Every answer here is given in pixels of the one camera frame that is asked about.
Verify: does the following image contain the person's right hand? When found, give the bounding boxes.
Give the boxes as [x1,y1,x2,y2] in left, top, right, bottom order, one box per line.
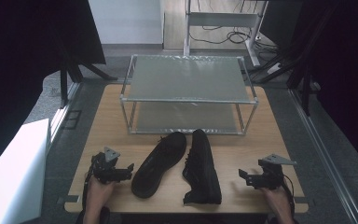
[258,186,293,215]

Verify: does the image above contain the white power strip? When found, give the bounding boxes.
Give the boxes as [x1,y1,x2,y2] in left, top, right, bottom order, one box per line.
[266,63,282,76]

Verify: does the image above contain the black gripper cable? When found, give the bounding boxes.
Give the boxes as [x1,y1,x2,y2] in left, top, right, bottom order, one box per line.
[80,158,96,218]
[281,173,296,216]

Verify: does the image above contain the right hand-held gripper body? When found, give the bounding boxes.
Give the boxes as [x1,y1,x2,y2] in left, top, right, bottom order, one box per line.
[250,153,298,190]

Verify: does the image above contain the person's left hand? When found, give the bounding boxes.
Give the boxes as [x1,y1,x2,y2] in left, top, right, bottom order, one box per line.
[85,175,117,211]

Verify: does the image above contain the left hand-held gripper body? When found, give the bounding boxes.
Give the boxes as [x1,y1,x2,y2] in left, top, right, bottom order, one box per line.
[90,146,129,185]

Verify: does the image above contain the metal floor rail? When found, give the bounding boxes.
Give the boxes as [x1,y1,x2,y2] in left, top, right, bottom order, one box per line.
[48,81,82,143]
[288,88,358,224]

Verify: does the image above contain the black stand legs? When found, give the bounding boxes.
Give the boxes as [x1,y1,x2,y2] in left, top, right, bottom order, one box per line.
[249,0,337,117]
[59,59,119,109]

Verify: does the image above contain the white box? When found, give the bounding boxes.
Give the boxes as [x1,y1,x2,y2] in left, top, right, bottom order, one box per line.
[0,118,52,224]

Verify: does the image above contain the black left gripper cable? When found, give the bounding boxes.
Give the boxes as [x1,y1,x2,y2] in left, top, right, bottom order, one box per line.
[80,158,96,218]

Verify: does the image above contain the black floor cables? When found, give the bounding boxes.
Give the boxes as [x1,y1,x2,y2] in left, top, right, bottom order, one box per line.
[188,23,282,54]

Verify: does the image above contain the black shoe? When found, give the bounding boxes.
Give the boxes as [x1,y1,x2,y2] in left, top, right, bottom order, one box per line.
[182,129,223,205]
[131,131,187,200]

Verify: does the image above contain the grey metal desk frame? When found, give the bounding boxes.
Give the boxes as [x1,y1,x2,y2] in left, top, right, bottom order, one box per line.
[183,0,270,68]

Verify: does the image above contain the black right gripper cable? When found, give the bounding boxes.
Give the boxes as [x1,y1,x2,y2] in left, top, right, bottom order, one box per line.
[281,173,296,216]

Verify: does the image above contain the grey two-tier metal rack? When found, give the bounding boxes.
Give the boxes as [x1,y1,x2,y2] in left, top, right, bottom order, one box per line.
[118,53,259,136]

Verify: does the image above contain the black curtain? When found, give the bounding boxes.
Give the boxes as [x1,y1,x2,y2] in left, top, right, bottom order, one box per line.
[0,0,107,180]
[301,0,358,176]

